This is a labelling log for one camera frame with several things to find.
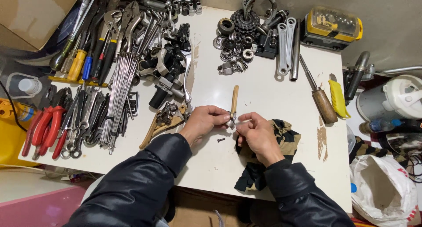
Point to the person's right hand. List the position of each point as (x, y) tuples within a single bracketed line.
[(260, 139)]

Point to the person's left hand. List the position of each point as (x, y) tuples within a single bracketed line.
[(199, 123)]

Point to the small silver clamp band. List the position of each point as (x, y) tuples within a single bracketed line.
[(232, 123)]

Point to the tan brake lever with clamp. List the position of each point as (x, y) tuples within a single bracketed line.
[(234, 100)]

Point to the black and tan striped cloth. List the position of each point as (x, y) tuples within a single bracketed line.
[(254, 177)]

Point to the silver brake lever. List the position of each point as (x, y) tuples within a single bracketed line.
[(188, 75)]

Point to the pile of black brake levers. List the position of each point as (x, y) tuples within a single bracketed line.
[(166, 67)]

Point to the set of black hex keys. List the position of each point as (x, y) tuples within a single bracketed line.
[(129, 110)]

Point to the pile of bearing rings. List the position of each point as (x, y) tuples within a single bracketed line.
[(232, 46)]

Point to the bundle of steel spokes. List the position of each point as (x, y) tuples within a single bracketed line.
[(120, 92)]

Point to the yellow utility knife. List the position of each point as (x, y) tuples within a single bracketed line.
[(338, 100)]

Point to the grey steel tube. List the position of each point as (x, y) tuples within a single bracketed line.
[(295, 52)]

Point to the black freewheel cog cluster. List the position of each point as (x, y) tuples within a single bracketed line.
[(245, 22)]

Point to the striped cloth heap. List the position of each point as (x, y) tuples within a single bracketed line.
[(372, 151)]

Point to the pile of steel wrenches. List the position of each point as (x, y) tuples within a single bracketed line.
[(84, 121)]

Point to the plastic water bottle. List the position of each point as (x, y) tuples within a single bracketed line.
[(379, 125)]

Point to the silver pedal axle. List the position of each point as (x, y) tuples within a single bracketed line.
[(273, 20)]

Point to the group of steel sockets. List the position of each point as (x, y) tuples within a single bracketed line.
[(186, 3)]

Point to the yellow ruler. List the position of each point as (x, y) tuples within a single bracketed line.
[(77, 81)]

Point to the white plastic bag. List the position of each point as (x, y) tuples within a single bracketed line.
[(382, 190)]

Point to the yellow and black bit case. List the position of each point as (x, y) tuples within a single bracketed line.
[(331, 27)]

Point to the silver brake caliper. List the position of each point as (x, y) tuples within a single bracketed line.
[(260, 1)]

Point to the white and grey kettle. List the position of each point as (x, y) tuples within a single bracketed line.
[(395, 98)]

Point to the clear bottle with white cap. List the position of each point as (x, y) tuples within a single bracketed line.
[(24, 85)]

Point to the orange oil bottle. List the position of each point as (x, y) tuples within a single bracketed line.
[(18, 111)]

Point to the yellow plastic canister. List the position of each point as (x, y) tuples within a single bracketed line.
[(11, 138)]

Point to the cardboard box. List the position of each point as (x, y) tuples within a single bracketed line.
[(31, 16)]

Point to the tan brake lever with bracket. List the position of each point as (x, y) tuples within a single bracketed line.
[(161, 123)]

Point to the black metal bracket part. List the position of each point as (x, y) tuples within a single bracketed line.
[(266, 46)]

